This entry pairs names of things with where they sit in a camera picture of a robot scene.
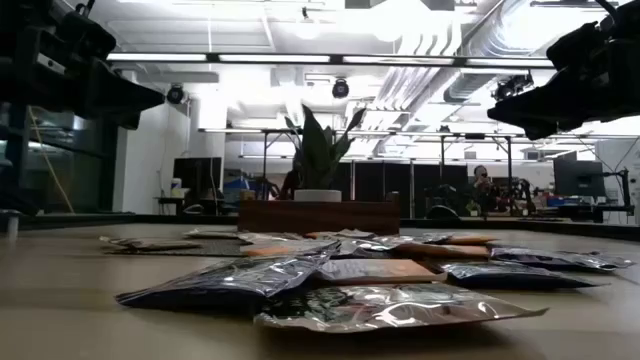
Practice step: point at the brown wooden compartment tray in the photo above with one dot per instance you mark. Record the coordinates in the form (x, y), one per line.
(320, 217)

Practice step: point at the black overhead camera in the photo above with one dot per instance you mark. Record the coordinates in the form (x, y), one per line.
(340, 89)

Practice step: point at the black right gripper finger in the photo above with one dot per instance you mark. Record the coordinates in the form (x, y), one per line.
(545, 115)
(540, 96)

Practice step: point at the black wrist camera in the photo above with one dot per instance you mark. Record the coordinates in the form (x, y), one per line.
(87, 35)
(580, 45)

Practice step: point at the white plastic bottle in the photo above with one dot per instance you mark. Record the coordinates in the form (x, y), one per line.
(176, 187)

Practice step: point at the black camera on mount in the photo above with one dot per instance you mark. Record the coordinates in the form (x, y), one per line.
(512, 86)

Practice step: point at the white LED light strip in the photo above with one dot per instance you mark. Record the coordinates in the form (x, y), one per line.
(510, 62)
(275, 58)
(155, 57)
(400, 60)

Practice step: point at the black computer monitor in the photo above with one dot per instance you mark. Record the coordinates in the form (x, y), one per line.
(197, 175)
(579, 177)

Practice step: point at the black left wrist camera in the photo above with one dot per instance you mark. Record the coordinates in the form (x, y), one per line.
(87, 35)

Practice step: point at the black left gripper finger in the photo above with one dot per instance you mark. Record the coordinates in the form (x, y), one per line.
(125, 106)
(120, 86)

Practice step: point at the black round hanging camera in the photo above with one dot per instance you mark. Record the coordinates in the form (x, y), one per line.
(175, 94)

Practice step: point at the black office chair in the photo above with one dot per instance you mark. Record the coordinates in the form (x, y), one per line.
(443, 212)

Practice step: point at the snake plant in white pot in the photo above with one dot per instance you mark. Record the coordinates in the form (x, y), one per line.
(317, 150)

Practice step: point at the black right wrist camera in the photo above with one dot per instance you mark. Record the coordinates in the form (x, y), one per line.
(580, 45)

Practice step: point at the clear foil packet front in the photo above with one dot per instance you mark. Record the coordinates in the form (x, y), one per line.
(400, 310)

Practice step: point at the grey woven placemat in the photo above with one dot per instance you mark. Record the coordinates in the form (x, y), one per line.
(220, 247)

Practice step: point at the person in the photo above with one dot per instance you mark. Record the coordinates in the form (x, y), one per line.
(290, 187)
(482, 187)

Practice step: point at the grey cylinder post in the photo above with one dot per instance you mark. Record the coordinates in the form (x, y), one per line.
(11, 222)

